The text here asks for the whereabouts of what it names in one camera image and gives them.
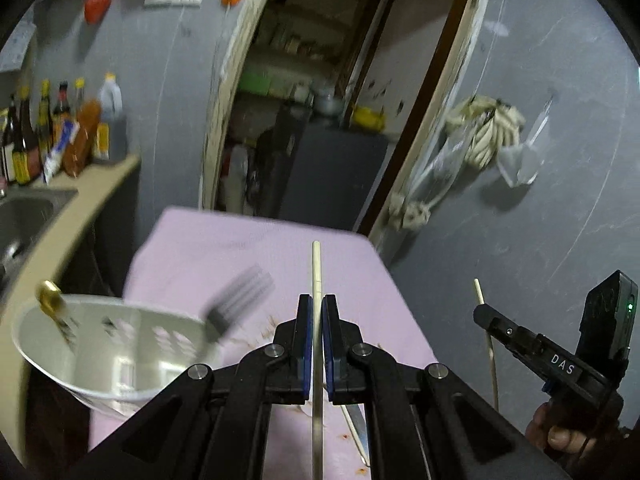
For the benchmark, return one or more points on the wooden chopstick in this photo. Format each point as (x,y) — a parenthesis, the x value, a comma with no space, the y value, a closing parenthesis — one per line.
(317,364)
(490,350)

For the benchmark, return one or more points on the steel cooking pot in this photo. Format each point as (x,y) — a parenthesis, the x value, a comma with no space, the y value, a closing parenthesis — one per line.
(328,105)

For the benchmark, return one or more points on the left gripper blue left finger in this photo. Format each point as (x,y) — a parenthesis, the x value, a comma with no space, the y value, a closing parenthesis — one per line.
(211,424)

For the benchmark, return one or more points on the large vinegar jug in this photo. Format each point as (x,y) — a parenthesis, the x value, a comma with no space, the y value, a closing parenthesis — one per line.
(111,143)

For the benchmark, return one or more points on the white tube packet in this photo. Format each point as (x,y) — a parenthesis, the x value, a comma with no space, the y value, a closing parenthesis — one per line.
(53,161)

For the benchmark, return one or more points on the cream rubber gloves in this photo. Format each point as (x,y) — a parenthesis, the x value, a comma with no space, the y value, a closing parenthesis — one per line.
(494,125)

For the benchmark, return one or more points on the brown spice pouch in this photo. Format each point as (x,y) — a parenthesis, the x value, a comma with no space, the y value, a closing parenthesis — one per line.
(80,145)

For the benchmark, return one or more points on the white plastic utensil caddy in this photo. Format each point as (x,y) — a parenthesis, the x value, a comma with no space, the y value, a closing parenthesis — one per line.
(112,356)

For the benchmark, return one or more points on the wooden door frame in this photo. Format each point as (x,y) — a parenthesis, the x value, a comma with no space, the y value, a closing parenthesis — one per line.
(440,87)

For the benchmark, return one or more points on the green box on shelf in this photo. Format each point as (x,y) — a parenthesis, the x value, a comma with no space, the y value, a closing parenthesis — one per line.
(255,83)

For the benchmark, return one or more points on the white paper box on wall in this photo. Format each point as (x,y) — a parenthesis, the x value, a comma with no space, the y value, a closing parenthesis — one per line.
(14,50)

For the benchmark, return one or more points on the steel table knife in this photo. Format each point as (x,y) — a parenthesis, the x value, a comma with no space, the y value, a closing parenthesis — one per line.
(357,426)

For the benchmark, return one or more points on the steel fork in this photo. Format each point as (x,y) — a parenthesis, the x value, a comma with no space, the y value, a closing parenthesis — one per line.
(243,294)

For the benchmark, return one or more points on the clear plastic bag on hook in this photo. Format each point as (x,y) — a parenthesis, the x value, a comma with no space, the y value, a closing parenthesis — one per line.
(520,163)

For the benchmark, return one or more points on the dark soy sauce bottle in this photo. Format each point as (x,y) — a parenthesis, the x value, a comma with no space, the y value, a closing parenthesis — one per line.
(26,152)

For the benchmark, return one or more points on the gold spoon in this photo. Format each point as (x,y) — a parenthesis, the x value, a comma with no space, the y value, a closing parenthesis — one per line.
(53,304)

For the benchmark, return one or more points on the dark grey cabinet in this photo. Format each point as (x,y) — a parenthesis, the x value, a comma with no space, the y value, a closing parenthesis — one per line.
(316,174)

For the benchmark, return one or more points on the yellow bowl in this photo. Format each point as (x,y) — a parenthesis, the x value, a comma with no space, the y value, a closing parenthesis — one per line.
(367,119)

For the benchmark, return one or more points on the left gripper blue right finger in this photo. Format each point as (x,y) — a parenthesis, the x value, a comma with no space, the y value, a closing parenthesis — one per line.
(423,423)

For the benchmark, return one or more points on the person's right hand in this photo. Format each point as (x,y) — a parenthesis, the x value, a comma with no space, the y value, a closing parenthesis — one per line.
(543,432)

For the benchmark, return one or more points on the steel sink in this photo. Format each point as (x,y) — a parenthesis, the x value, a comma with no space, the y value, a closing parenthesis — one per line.
(25,214)

